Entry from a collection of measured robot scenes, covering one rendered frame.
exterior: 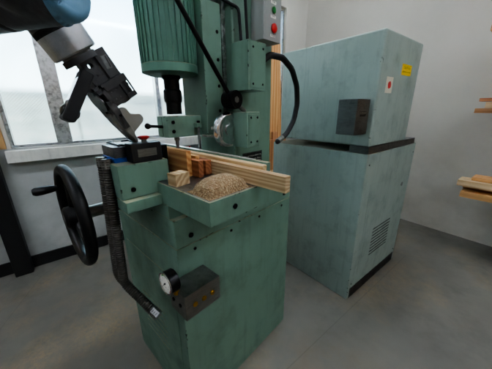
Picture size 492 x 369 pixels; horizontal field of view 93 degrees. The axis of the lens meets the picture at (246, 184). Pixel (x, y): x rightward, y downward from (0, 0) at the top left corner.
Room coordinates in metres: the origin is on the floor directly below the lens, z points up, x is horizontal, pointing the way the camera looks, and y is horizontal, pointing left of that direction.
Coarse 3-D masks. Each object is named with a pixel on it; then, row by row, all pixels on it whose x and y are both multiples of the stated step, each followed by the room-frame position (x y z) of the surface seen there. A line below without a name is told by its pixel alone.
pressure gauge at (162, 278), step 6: (168, 270) 0.52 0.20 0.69; (174, 270) 0.52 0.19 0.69; (162, 276) 0.51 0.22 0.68; (168, 276) 0.50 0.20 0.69; (174, 276) 0.50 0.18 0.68; (162, 282) 0.51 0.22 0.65; (168, 282) 0.48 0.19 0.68; (174, 282) 0.49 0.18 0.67; (168, 288) 0.49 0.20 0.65; (174, 288) 0.49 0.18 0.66; (168, 294) 0.49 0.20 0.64; (174, 294) 0.51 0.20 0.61
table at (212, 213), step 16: (192, 176) 0.67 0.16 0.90; (208, 176) 0.67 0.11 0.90; (160, 192) 0.61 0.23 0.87; (176, 192) 0.55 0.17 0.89; (240, 192) 0.53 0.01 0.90; (256, 192) 0.57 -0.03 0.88; (128, 208) 0.54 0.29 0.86; (144, 208) 0.57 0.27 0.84; (176, 208) 0.56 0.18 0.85; (192, 208) 0.51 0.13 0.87; (208, 208) 0.47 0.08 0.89; (224, 208) 0.49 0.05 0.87; (240, 208) 0.53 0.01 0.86; (208, 224) 0.47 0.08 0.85
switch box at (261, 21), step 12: (252, 0) 0.96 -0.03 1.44; (264, 0) 0.93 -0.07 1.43; (276, 0) 0.97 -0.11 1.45; (252, 12) 0.96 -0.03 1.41; (264, 12) 0.93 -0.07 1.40; (276, 12) 0.97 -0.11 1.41; (252, 24) 0.96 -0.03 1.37; (264, 24) 0.93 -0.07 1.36; (276, 24) 0.97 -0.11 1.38; (252, 36) 0.96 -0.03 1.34; (264, 36) 0.93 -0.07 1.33; (276, 36) 0.98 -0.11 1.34
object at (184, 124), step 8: (160, 120) 0.81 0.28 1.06; (168, 120) 0.79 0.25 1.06; (176, 120) 0.81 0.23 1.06; (184, 120) 0.83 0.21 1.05; (192, 120) 0.86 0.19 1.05; (200, 120) 0.88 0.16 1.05; (160, 128) 0.82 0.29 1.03; (168, 128) 0.79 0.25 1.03; (176, 128) 0.81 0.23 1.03; (184, 128) 0.83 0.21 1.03; (192, 128) 0.85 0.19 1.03; (200, 128) 0.88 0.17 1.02; (160, 136) 0.83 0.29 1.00; (168, 136) 0.79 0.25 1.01; (176, 136) 0.81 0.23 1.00
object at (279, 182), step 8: (216, 160) 0.71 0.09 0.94; (216, 168) 0.69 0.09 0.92; (224, 168) 0.66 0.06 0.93; (232, 168) 0.64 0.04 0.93; (240, 168) 0.62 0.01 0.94; (248, 168) 0.60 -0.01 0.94; (256, 168) 0.60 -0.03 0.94; (240, 176) 0.62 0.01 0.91; (248, 176) 0.59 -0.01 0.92; (256, 176) 0.58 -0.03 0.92; (264, 176) 0.56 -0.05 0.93; (272, 176) 0.54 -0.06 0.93; (280, 176) 0.52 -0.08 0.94; (288, 176) 0.52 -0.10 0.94; (256, 184) 0.58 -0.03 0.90; (264, 184) 0.56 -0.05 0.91; (272, 184) 0.54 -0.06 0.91; (280, 184) 0.52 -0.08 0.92; (288, 184) 0.53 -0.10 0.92; (280, 192) 0.52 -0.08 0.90
